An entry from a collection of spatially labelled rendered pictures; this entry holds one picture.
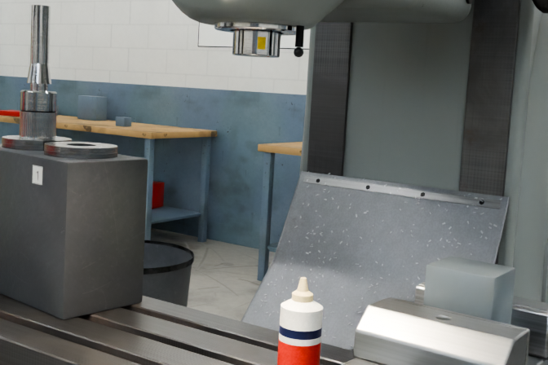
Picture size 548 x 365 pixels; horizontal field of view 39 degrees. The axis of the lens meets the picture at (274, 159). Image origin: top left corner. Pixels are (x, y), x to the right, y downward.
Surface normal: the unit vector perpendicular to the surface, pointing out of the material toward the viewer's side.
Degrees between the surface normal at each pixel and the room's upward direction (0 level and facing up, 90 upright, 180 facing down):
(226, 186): 90
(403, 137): 90
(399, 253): 63
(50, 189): 90
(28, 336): 0
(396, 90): 90
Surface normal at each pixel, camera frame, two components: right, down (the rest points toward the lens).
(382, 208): -0.46, -0.41
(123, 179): 0.75, 0.11
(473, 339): -0.33, -0.73
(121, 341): 0.06, -0.99
